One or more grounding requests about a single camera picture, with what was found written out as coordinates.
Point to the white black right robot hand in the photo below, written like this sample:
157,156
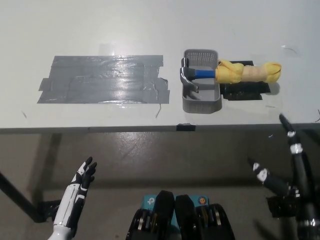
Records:
301,175

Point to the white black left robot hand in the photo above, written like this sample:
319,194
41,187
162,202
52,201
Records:
71,197

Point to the blue hammer with yellow wrap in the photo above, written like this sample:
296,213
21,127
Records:
235,72

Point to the black tape patch on desk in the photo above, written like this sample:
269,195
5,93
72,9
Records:
242,91

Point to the black robot torso teal top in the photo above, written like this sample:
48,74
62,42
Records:
182,220

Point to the black metal table leg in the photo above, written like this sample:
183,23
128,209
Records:
17,197

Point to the grey perforated plastic basket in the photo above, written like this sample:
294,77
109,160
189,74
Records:
201,101

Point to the grey duct tape patch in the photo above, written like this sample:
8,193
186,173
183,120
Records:
100,80

